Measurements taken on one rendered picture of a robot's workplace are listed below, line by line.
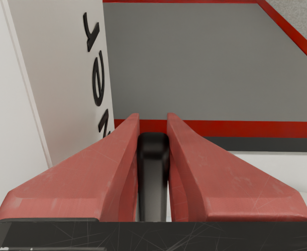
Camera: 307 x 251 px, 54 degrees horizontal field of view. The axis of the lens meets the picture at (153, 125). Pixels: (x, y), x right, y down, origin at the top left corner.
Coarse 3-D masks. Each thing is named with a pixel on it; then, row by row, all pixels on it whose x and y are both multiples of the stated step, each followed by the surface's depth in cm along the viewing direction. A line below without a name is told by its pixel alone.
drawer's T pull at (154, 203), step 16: (144, 144) 11; (160, 144) 11; (144, 160) 11; (160, 160) 11; (144, 176) 11; (160, 176) 11; (144, 192) 12; (160, 192) 12; (144, 208) 13; (160, 208) 13
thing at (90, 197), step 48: (96, 144) 8; (48, 192) 6; (96, 192) 6; (0, 240) 5; (48, 240) 5; (96, 240) 5; (144, 240) 5; (192, 240) 5; (240, 240) 5; (288, 240) 5
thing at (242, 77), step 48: (144, 0) 83; (192, 0) 83; (240, 0) 83; (144, 48) 56; (192, 48) 56; (240, 48) 56; (288, 48) 56; (144, 96) 42; (192, 96) 42; (240, 96) 42; (288, 96) 42; (240, 144) 32; (288, 144) 32
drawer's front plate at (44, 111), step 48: (0, 0) 6; (48, 0) 9; (96, 0) 15; (0, 48) 7; (48, 48) 9; (96, 48) 15; (0, 96) 8; (48, 96) 9; (0, 144) 9; (48, 144) 9
